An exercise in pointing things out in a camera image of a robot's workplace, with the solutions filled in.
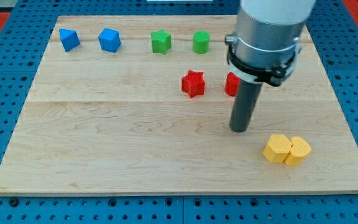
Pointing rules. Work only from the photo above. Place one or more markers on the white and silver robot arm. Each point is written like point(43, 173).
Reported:
point(264, 45)

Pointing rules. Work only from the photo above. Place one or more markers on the wooden board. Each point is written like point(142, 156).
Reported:
point(97, 123)

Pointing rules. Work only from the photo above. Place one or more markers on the red star block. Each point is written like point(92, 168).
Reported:
point(193, 83)

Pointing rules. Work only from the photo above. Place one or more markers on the red cylinder block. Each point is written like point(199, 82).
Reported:
point(231, 84)

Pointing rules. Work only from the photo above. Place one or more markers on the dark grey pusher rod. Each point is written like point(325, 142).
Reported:
point(244, 104)

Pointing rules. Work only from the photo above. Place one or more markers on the green star block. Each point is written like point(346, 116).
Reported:
point(161, 41)

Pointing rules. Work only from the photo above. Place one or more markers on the green cylinder block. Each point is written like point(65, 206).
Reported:
point(201, 42)

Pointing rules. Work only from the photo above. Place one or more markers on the blue cube block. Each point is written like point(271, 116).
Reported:
point(109, 40)

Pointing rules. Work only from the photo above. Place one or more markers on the yellow hexagon block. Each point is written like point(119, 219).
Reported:
point(277, 148)

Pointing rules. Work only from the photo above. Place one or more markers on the yellow heart block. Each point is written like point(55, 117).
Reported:
point(299, 151)

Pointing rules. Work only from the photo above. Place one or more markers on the blue triangular block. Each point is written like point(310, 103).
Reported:
point(69, 39)

